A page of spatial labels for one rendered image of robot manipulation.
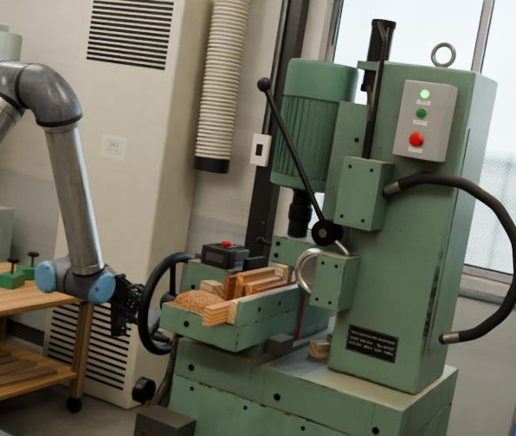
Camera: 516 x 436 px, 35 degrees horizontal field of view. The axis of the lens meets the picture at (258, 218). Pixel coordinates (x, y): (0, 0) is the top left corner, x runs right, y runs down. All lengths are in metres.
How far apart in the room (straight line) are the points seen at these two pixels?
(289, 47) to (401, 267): 1.74
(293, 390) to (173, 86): 1.85
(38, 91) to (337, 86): 0.72
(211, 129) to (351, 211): 1.72
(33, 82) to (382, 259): 0.94
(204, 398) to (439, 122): 0.84
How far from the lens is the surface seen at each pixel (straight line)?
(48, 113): 2.06
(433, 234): 1.81
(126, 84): 3.55
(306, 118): 1.94
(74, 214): 2.17
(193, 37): 3.51
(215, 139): 3.43
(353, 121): 1.91
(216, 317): 1.77
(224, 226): 3.61
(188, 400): 2.02
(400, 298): 1.84
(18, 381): 3.36
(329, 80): 1.94
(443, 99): 1.74
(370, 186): 1.76
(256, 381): 1.90
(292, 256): 2.02
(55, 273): 2.35
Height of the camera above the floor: 1.37
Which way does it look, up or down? 8 degrees down
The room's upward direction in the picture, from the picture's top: 9 degrees clockwise
